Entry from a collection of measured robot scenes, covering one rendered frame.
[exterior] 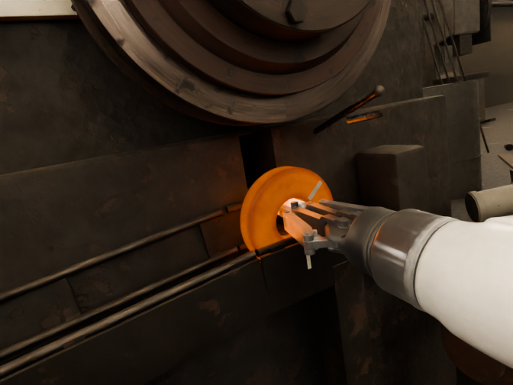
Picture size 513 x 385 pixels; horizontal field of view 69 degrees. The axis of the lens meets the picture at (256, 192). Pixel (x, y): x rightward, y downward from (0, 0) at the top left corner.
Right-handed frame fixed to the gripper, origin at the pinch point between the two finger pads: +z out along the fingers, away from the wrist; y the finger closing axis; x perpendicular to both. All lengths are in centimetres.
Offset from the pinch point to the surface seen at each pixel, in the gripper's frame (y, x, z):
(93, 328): -29.4, -5.9, -3.2
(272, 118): -2.3, 13.7, -2.0
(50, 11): -24.8, 30.4, 12.5
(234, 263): -11.3, -4.3, -3.2
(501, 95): 1157, -93, 602
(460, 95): 240, -5, 130
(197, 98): -12.2, 17.5, -1.7
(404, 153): 21.9, 4.3, -3.2
